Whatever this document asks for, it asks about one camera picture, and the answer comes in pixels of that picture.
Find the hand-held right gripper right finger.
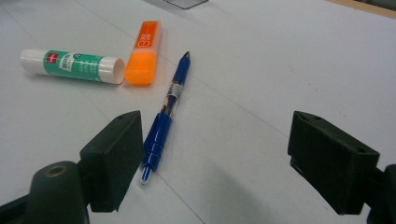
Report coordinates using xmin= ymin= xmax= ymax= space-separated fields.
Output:
xmin=287 ymin=110 xmax=381 ymax=216

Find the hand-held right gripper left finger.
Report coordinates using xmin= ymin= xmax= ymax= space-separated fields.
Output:
xmin=78 ymin=110 xmax=145 ymax=213

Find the blue pen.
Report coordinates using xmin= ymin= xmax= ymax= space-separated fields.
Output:
xmin=140 ymin=50 xmax=191 ymax=186

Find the green and white glue stick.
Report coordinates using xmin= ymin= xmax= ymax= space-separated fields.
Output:
xmin=19 ymin=48 xmax=126 ymax=86

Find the orange highlighter marker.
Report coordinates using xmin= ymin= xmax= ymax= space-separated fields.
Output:
xmin=124 ymin=21 xmax=163 ymax=87

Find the white table mat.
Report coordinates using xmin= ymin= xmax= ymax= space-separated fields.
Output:
xmin=0 ymin=0 xmax=396 ymax=224

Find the wooden table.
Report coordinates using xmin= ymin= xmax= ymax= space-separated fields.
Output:
xmin=325 ymin=0 xmax=396 ymax=20

